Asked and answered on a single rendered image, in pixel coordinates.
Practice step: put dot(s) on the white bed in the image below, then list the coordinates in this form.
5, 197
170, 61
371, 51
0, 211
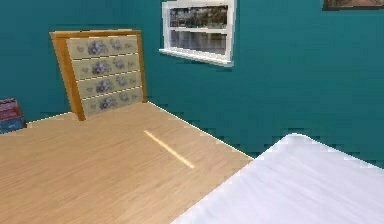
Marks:
300, 186

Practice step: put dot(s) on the white framed window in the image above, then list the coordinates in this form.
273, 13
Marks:
199, 31

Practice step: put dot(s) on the floral wooden chest of drawers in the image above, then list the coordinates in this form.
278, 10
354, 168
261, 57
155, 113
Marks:
103, 75

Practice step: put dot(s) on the red and blue box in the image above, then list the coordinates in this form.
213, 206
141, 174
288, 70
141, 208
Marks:
10, 115

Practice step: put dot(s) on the dark framed wall picture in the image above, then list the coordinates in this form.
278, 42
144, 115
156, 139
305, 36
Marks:
353, 4

